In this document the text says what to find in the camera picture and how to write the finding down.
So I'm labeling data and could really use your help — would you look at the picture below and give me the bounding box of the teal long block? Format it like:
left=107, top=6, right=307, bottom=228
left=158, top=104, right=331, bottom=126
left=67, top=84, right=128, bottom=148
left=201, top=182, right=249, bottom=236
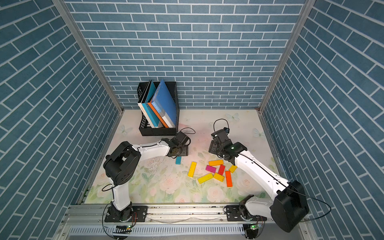
left=175, top=156, right=182, bottom=165

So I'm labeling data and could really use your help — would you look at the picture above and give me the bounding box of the magenta block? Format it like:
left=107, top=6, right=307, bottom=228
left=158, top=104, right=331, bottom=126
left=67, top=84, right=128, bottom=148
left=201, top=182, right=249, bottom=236
left=206, top=165, right=217, bottom=174

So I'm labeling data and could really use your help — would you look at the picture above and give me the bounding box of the yellow long block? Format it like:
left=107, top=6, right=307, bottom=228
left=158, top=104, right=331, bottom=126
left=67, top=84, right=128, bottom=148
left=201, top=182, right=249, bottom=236
left=188, top=162, right=197, bottom=178

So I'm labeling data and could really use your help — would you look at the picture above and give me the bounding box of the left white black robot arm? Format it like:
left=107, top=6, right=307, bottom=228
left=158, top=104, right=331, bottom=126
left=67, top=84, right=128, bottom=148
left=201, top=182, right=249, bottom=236
left=103, top=132, right=191, bottom=213

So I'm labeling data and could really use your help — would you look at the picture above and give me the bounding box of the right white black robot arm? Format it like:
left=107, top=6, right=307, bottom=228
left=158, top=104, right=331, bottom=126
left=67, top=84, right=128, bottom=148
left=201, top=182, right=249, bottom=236
left=209, top=128, right=309, bottom=233

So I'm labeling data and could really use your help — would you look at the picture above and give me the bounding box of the orange block upper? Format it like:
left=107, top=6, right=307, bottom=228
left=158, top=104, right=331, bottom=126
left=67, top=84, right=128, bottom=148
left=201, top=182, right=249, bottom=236
left=209, top=160, right=224, bottom=167

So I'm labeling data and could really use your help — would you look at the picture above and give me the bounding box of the red small block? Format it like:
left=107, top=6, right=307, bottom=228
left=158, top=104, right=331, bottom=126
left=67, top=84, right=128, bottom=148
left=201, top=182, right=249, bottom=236
left=218, top=165, right=225, bottom=176

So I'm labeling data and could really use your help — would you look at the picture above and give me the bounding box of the yellow small block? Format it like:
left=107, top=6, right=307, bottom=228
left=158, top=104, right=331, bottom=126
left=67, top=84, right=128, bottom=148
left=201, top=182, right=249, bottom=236
left=214, top=173, right=225, bottom=182

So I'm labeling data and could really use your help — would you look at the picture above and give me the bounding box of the black mesh file holder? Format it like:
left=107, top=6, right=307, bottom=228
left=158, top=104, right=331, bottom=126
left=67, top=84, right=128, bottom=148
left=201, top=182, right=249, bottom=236
left=137, top=81, right=180, bottom=136

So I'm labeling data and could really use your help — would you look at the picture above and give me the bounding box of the orange long block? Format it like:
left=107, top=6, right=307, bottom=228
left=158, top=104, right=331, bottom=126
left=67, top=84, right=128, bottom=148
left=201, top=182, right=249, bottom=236
left=225, top=171, right=233, bottom=188

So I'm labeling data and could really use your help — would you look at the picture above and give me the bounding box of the orange book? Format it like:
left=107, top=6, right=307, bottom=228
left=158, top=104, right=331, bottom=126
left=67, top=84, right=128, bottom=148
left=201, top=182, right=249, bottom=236
left=148, top=102, right=169, bottom=128

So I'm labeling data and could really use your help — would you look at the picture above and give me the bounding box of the teal book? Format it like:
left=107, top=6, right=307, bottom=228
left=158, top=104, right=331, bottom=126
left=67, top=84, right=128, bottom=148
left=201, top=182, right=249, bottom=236
left=146, top=80, right=163, bottom=128

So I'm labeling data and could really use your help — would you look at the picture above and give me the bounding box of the large blue folder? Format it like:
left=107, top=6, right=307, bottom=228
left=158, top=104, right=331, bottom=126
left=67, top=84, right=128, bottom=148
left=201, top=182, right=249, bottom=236
left=150, top=81, right=178, bottom=128

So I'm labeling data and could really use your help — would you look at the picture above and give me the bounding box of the white book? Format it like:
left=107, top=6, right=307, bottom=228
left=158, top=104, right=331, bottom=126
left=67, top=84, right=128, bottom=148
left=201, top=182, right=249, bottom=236
left=138, top=81, right=155, bottom=128

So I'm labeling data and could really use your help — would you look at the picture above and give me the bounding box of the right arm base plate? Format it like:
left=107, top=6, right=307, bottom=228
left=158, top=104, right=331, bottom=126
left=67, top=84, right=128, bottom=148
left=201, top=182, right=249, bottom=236
left=223, top=205, right=267, bottom=222

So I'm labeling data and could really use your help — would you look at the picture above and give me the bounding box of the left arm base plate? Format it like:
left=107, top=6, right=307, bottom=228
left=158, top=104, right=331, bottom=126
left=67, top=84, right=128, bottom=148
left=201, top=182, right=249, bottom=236
left=104, top=205, right=148, bottom=223

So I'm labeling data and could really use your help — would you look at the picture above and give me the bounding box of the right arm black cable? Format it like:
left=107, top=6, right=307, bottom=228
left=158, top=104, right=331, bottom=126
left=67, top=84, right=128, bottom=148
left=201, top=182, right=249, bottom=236
left=236, top=151, right=332, bottom=223

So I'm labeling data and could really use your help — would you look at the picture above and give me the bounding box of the white slotted cable duct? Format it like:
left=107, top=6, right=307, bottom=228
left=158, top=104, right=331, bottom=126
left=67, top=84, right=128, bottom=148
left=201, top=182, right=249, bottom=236
left=69, top=224, right=244, bottom=237

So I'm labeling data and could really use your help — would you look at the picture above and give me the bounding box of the aluminium mounting rail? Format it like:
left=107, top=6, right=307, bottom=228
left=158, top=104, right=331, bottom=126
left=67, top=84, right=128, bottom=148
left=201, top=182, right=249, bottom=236
left=59, top=203, right=313, bottom=226

